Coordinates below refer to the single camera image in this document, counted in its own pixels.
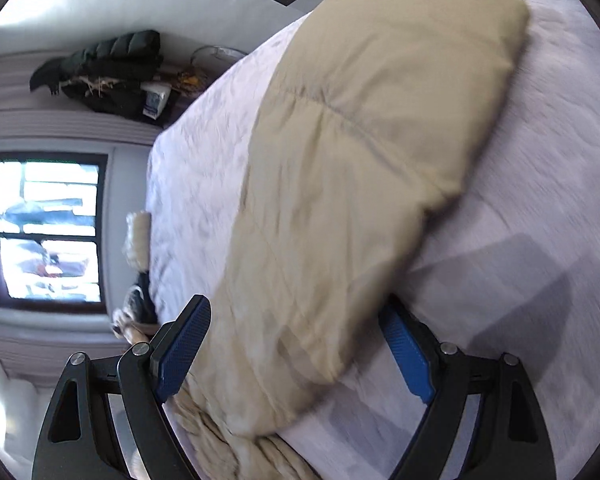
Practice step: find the black jacket pile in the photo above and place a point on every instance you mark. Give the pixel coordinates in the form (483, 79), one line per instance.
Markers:
(105, 72)

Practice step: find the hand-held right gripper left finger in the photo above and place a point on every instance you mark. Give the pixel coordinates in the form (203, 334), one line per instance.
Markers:
(181, 349)

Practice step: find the white furry cloth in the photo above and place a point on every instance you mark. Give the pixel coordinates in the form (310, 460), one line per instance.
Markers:
(139, 240)

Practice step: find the beige puffer jacket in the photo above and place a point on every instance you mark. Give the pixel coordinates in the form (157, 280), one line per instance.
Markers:
(345, 170)

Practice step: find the blue and white box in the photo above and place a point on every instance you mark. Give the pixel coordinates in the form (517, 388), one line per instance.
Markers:
(156, 100)

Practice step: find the white bed blanket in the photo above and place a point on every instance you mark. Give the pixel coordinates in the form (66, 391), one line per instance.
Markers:
(505, 220)

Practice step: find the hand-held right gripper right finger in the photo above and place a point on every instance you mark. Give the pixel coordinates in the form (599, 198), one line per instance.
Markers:
(405, 355)

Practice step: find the dark framed window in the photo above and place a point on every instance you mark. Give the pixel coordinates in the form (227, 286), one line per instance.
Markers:
(47, 230)

